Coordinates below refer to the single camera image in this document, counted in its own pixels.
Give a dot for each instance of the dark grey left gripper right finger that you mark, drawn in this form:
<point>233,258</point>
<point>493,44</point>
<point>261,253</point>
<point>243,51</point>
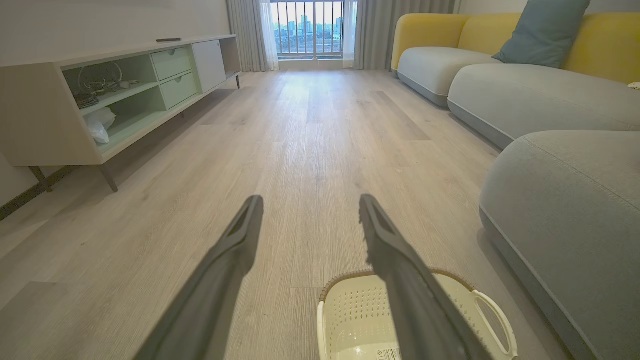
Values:
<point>405,280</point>

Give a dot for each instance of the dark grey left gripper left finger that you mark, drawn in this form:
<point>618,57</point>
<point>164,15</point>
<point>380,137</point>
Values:
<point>215,290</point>

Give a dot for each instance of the cream perforated laundry basket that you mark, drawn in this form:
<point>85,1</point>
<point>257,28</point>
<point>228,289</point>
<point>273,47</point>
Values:
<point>355,315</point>

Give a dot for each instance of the white basket sticker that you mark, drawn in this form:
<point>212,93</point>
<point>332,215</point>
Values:
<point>389,354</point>

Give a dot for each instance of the grey sofa seat module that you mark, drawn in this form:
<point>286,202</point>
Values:
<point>575,215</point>
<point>540,100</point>
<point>435,67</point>

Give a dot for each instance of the white plastic bag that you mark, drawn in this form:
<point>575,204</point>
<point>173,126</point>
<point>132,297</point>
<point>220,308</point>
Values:
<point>99,125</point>

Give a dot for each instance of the pale green cabinet drawer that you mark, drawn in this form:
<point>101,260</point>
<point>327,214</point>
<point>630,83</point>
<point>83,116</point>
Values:
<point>179,90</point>
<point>171,62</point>

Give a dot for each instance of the white cabinet door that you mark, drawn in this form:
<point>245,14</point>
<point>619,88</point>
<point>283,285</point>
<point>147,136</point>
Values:
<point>209,65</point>

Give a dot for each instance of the small dark flat item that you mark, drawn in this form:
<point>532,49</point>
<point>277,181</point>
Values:
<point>87,101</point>

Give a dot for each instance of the beige and green TV cabinet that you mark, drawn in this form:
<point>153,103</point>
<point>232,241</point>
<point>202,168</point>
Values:
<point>35,120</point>

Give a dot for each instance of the yellow sofa backrest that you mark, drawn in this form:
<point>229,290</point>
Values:
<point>487,35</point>
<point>425,32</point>
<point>607,45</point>

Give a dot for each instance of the white sheer curtain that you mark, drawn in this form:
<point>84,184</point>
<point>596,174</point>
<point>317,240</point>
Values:
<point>349,35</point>
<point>269,35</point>

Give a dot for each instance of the dark remote control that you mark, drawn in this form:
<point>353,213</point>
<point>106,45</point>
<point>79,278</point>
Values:
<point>168,40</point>

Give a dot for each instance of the grey curtain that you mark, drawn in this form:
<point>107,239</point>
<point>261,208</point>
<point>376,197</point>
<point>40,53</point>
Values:
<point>400,15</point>
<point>245,35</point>

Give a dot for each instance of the metal balcony railing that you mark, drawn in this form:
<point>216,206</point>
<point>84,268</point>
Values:
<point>307,30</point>

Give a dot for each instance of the teal cushion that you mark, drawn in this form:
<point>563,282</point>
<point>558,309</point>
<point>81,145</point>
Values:
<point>542,32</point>

